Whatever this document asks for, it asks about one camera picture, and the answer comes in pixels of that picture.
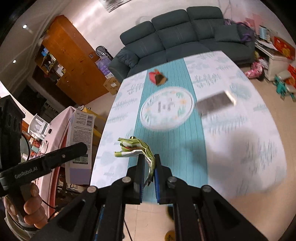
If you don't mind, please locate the purple white carton box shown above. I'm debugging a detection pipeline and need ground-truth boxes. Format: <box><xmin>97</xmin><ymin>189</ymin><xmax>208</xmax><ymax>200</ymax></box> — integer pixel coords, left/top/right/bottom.
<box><xmin>65</xmin><ymin>110</ymin><xmax>95</xmax><ymax>185</ymax></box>

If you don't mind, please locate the silver cardboard box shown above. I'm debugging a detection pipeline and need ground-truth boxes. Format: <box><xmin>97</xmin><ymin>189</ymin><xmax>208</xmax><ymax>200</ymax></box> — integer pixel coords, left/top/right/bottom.
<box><xmin>195</xmin><ymin>90</ymin><xmax>237</xmax><ymax>117</ymax></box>

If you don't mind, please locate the red cardboard box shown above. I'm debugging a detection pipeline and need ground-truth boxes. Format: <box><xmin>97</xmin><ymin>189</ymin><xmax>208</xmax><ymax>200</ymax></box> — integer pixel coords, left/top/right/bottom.
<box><xmin>149</xmin><ymin>69</ymin><xmax>167</xmax><ymax>86</ymax></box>

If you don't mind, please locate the person left hand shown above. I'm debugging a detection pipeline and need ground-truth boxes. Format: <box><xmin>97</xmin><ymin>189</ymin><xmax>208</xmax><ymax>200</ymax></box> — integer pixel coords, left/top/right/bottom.
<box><xmin>4</xmin><ymin>183</ymin><xmax>48</xmax><ymax>229</ymax></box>

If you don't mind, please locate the pink tablecloth side table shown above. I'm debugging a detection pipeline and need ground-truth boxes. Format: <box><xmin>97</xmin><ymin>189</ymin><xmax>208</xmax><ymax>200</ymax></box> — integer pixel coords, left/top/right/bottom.
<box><xmin>35</xmin><ymin>106</ymin><xmax>75</xmax><ymax>217</ymax></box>

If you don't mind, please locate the right yellow slipper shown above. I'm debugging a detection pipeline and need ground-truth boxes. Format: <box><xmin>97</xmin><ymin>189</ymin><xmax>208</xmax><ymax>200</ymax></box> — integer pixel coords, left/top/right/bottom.
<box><xmin>165</xmin><ymin>230</ymin><xmax>176</xmax><ymax>241</ymax></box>

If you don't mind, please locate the round white placemat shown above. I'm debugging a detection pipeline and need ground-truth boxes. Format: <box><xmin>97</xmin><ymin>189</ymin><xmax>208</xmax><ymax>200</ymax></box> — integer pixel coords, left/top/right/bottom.
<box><xmin>139</xmin><ymin>86</ymin><xmax>194</xmax><ymax>132</ymax></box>

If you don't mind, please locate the leaf print teal tablecloth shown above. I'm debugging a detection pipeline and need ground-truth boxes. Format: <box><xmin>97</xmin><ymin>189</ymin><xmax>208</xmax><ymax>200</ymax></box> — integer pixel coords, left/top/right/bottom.
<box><xmin>90</xmin><ymin>51</ymin><xmax>287</xmax><ymax>198</ymax></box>

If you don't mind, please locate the brown cardboard box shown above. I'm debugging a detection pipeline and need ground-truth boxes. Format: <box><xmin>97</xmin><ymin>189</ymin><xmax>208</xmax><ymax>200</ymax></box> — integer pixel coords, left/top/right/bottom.
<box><xmin>103</xmin><ymin>77</ymin><xmax>121</xmax><ymax>95</ymax></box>

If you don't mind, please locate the brown wooden cabinet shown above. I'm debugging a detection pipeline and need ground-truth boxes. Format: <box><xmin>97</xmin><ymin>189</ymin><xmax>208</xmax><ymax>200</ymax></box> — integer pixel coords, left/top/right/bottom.
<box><xmin>42</xmin><ymin>15</ymin><xmax>108</xmax><ymax>105</ymax></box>

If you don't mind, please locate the dark green sofa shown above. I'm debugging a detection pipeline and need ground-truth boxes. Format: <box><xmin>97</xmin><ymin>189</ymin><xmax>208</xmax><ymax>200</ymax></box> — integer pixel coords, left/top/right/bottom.
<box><xmin>108</xmin><ymin>6</ymin><xmax>255</xmax><ymax>82</ymax></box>

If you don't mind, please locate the teal toy vehicle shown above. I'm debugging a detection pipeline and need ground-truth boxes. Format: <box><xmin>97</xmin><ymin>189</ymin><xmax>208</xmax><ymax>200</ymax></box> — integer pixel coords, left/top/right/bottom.
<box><xmin>273</xmin><ymin>70</ymin><xmax>295</xmax><ymax>102</ymax></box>

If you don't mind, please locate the white low cabinet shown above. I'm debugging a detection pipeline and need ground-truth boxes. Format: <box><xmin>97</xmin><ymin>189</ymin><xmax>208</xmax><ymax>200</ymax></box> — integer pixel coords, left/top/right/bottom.
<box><xmin>255</xmin><ymin>41</ymin><xmax>292</xmax><ymax>81</ymax></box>

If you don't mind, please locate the dark green cushion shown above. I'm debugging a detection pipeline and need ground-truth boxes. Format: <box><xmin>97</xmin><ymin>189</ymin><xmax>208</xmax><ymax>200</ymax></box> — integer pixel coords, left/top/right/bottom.
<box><xmin>214</xmin><ymin>25</ymin><xmax>241</xmax><ymax>43</ymax></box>

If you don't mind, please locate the red gift box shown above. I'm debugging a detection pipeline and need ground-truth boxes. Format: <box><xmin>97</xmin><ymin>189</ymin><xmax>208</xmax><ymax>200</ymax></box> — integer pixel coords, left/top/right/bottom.
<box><xmin>273</xmin><ymin>36</ymin><xmax>295</xmax><ymax>60</ymax></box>

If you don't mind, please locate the black cable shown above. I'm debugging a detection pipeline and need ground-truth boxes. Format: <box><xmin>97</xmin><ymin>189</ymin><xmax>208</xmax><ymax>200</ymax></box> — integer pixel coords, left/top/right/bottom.
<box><xmin>123</xmin><ymin>218</ymin><xmax>134</xmax><ymax>241</ymax></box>

